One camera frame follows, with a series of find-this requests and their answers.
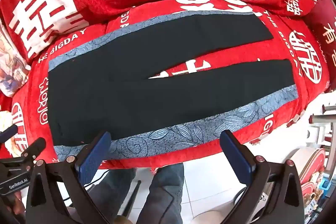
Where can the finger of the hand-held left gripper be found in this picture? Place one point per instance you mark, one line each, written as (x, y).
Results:
(35, 147)
(8, 133)

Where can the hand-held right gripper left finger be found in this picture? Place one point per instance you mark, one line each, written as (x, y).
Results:
(92, 158)

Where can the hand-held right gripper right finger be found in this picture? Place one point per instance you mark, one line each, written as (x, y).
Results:
(236, 158)

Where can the black pants with blue stripe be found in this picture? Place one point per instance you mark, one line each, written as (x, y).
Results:
(131, 98)

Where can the person's left leg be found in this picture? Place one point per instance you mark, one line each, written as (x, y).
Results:
(115, 192)

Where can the person's leg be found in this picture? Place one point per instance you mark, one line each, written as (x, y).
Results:
(115, 192)
(162, 192)

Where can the black rod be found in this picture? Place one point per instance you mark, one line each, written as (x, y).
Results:
(133, 197)

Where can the cartoon printed pillow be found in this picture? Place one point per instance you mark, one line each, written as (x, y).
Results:
(10, 66)

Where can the person's right leg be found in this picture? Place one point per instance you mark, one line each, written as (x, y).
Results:
(162, 192)

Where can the metal rack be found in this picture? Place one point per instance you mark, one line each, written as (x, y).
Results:
(323, 121)

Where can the dark red cushion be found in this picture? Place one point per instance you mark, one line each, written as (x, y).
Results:
(324, 22)

